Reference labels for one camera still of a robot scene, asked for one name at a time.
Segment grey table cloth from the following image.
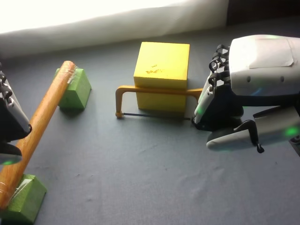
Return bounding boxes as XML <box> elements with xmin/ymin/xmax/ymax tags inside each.
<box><xmin>0</xmin><ymin>16</ymin><xmax>300</xmax><ymax>225</ymax></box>

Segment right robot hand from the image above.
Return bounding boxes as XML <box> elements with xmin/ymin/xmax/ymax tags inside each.
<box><xmin>191</xmin><ymin>34</ymin><xmax>300</xmax><ymax>154</ymax></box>

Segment wooden dowel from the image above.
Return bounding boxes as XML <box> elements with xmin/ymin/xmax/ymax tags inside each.
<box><xmin>0</xmin><ymin>60</ymin><xmax>77</xmax><ymax>210</ymax></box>

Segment green foam block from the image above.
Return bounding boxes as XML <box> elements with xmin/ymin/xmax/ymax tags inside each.
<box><xmin>53</xmin><ymin>67</ymin><xmax>92</xmax><ymax>111</ymax></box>
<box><xmin>0</xmin><ymin>173</ymin><xmax>47</xmax><ymax>225</ymax></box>

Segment yellow cube block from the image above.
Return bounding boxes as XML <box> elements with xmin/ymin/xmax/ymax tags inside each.
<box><xmin>133</xmin><ymin>41</ymin><xmax>190</xmax><ymax>115</ymax></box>

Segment white backdrop sheet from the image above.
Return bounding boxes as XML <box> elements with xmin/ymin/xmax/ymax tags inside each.
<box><xmin>0</xmin><ymin>0</ymin><xmax>229</xmax><ymax>59</ymax></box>

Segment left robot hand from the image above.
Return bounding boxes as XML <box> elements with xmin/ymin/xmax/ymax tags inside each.
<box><xmin>0</xmin><ymin>62</ymin><xmax>32</xmax><ymax>166</ymax></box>

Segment yellow toy hacksaw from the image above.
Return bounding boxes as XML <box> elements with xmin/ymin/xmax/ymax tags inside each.
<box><xmin>115</xmin><ymin>85</ymin><xmax>204</xmax><ymax>121</ymax></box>

